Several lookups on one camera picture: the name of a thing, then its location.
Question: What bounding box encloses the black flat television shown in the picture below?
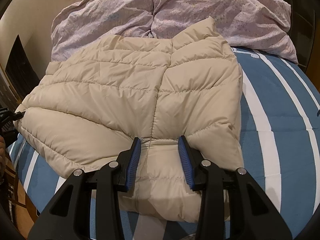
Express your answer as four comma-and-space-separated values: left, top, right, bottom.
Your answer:
5, 35, 40, 98

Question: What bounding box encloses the blue white striped bedsheet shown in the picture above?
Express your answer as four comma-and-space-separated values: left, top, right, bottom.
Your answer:
8, 47, 319, 239

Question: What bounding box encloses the beige quilted down jacket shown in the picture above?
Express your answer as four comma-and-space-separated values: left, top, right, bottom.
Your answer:
14, 17, 244, 223

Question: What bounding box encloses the dark wooden shelf cabinet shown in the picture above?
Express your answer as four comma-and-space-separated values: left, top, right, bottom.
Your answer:
284, 0, 319, 72

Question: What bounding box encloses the lilac floral duvet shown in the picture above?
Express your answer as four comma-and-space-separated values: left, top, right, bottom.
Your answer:
51, 0, 298, 62

